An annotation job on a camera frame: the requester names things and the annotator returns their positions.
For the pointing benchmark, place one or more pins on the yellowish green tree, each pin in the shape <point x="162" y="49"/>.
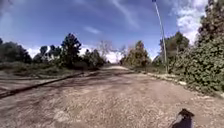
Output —
<point x="137" y="56"/>

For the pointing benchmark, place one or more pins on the brown gravel dirt path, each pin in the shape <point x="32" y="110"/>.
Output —
<point x="110" y="96"/>

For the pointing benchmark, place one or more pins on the row of dark trees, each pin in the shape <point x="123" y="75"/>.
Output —
<point x="70" y="50"/>

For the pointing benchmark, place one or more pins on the tall thin lamp pole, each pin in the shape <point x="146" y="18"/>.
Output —
<point x="162" y="37"/>

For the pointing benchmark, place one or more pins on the grass strip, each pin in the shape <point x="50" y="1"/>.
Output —
<point x="35" y="69"/>

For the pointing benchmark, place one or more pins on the concrete kerb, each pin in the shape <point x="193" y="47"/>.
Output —
<point x="36" y="85"/>

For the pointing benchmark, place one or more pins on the robot's own part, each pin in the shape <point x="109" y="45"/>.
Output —
<point x="183" y="120"/>

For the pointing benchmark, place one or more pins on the tall green hedge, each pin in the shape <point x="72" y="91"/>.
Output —
<point x="204" y="63"/>

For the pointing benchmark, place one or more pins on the grey paved strip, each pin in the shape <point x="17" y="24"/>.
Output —
<point x="15" y="84"/>

